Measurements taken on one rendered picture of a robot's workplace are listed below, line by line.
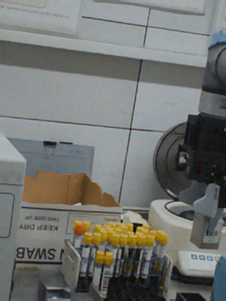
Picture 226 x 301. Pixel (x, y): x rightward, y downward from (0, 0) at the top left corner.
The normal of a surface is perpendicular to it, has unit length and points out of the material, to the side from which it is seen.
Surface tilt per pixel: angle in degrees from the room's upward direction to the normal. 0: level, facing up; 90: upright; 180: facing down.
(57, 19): 94
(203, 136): 90
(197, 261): 25
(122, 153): 90
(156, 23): 90
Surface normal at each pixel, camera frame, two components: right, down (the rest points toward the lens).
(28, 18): 0.33, 0.33
